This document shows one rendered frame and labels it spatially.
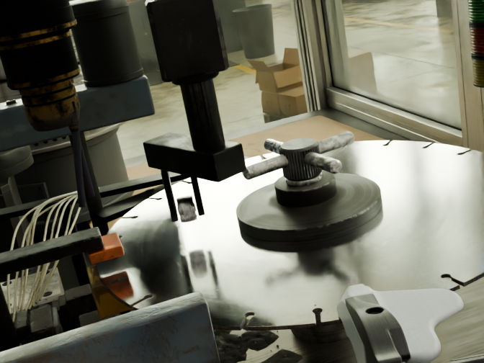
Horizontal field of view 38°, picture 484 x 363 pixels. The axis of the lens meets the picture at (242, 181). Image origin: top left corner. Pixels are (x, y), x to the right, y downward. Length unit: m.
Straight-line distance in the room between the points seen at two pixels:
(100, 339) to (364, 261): 0.19
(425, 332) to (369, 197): 0.20
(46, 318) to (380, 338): 0.30
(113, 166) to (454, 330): 0.78
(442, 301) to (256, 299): 0.12
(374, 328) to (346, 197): 0.23
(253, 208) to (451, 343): 0.18
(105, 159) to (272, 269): 0.77
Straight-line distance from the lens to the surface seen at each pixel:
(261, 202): 0.55
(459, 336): 0.56
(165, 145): 0.51
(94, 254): 0.50
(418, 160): 0.62
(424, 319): 0.36
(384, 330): 0.32
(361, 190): 0.54
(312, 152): 0.52
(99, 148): 1.20
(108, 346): 0.34
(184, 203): 0.53
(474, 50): 0.76
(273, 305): 0.42
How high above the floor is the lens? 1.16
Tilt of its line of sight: 19 degrees down
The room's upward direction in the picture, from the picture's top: 11 degrees counter-clockwise
